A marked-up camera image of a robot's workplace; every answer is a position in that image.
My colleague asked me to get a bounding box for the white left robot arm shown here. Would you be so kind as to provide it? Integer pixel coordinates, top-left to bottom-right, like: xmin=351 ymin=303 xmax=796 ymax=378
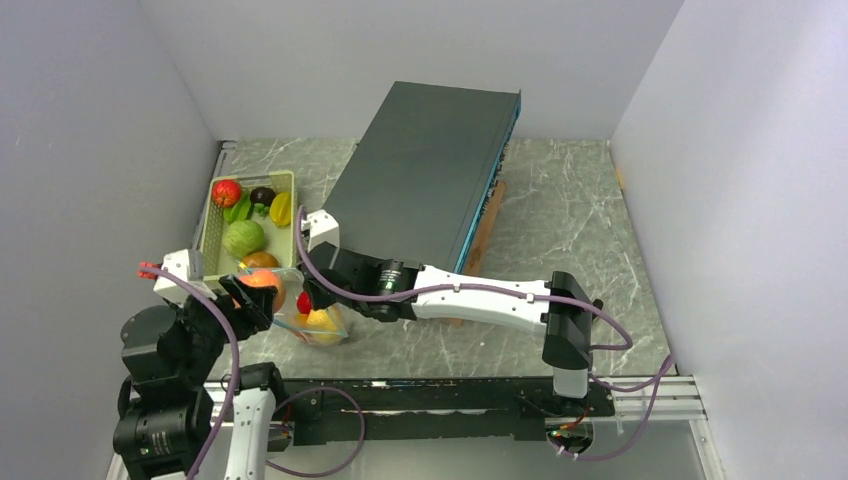
xmin=113 ymin=270 xmax=286 ymax=479

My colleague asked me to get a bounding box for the grey network switch box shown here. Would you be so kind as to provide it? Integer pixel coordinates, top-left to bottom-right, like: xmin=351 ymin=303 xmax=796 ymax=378
xmin=323 ymin=81 xmax=522 ymax=272

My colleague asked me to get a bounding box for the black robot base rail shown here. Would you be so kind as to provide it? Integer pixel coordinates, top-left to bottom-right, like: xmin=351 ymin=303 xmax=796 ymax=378
xmin=272 ymin=376 xmax=615 ymax=446

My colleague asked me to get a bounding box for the dark purple mangosteen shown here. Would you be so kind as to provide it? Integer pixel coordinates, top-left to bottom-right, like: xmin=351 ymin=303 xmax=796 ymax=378
xmin=250 ymin=186 xmax=277 ymax=207

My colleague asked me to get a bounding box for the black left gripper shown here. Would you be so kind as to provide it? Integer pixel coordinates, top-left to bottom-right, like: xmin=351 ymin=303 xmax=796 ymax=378
xmin=164 ymin=271 xmax=275 ymax=382

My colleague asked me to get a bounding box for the brown kiwi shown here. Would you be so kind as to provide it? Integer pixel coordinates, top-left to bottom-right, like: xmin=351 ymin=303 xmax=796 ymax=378
xmin=239 ymin=251 xmax=281 ymax=270

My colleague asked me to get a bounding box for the yellow lemon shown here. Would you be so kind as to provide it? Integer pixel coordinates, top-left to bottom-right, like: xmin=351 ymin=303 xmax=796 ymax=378
xmin=305 ymin=307 xmax=347 ymax=346

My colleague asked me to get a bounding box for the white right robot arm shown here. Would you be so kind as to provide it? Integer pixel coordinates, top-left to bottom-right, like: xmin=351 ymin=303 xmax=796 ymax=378
xmin=297 ymin=242 xmax=602 ymax=415

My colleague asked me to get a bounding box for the green cabbage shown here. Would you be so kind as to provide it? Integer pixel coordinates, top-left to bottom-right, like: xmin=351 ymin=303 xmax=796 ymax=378
xmin=221 ymin=220 xmax=267 ymax=259

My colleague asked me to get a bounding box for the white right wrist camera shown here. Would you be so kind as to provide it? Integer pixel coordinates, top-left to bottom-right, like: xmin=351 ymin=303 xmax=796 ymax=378
xmin=300 ymin=209 xmax=341 ymax=252

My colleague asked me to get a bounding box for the clear zip bag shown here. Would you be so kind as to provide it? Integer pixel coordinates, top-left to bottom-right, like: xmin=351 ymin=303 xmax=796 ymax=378
xmin=237 ymin=268 xmax=349 ymax=346

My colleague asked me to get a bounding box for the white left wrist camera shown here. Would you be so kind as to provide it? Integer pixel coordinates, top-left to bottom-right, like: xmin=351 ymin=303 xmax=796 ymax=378
xmin=138 ymin=249 xmax=215 ymax=306

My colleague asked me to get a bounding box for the red apple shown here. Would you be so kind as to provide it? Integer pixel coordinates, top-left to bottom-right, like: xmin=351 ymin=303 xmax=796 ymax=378
xmin=210 ymin=179 xmax=242 ymax=209

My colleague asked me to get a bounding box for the orange peach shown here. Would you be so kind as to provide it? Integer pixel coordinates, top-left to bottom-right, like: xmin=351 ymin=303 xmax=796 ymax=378
xmin=237 ymin=269 xmax=287 ymax=314

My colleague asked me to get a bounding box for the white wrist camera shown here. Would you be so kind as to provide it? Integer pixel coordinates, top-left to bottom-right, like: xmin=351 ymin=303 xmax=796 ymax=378
xmin=300 ymin=209 xmax=341 ymax=252
xmin=138 ymin=249 xmax=215 ymax=306

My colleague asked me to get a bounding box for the wooden board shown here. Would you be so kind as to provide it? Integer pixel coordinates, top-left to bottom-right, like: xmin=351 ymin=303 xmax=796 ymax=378
xmin=450 ymin=180 xmax=507 ymax=329

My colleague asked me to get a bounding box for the pale green plastic basket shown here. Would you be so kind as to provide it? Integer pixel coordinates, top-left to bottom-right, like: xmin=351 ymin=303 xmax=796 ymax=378
xmin=198 ymin=170 xmax=298 ymax=283

